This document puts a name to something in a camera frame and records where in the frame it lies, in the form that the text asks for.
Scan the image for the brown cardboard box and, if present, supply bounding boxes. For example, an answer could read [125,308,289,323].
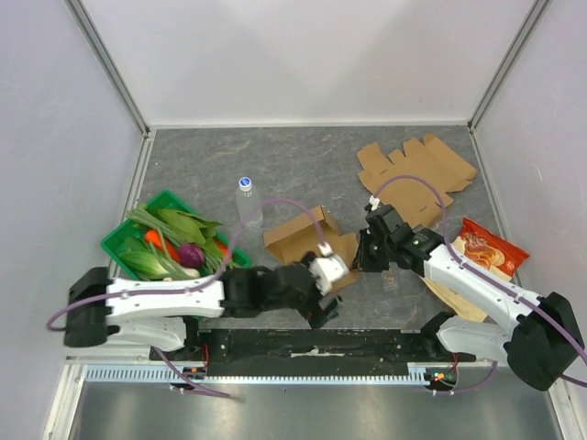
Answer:
[263,206,359,269]

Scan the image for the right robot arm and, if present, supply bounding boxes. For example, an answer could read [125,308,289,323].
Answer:
[356,202,585,391]

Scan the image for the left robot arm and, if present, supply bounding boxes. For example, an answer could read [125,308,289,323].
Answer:
[63,258,348,360]

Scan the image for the small clear plastic wrapper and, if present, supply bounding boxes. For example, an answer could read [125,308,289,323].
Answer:
[382,269,399,292]

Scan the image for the beige cassava chips bag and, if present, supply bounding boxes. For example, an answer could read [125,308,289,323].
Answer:
[421,237,513,322]

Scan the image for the clear plastic water bottle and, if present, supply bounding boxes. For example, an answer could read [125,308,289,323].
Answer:
[236,176,263,230]

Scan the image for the purple onion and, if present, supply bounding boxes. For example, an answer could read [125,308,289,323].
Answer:
[178,243,205,270]

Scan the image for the red snack bag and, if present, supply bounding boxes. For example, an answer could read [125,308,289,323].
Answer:
[453,217,530,281]

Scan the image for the green plastic basket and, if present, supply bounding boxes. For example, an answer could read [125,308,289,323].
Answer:
[102,190,251,281]

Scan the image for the green long beans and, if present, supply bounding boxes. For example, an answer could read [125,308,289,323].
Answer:
[126,203,239,281]

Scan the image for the orange carrot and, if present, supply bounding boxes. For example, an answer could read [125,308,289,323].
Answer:
[144,229,180,263]

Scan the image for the green leafy vegetable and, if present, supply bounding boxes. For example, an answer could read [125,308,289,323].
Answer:
[116,208,226,281]

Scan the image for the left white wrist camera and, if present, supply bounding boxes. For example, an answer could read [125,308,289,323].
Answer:
[309,242,349,296]

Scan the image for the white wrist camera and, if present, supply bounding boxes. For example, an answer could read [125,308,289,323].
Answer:
[365,195,381,212]
[309,242,349,296]

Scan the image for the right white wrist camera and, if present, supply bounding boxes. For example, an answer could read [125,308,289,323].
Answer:
[365,195,381,212]

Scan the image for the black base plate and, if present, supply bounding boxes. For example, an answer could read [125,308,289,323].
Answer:
[166,329,476,377]

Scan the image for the grey cable duct rail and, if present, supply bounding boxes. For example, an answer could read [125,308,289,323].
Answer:
[84,365,456,386]

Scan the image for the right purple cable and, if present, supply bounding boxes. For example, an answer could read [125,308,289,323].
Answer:
[371,175,587,398]

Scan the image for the purple cable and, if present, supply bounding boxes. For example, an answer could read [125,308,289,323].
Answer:
[371,175,587,398]
[45,197,331,399]

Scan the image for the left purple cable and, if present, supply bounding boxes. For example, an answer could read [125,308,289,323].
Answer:
[45,197,331,399]

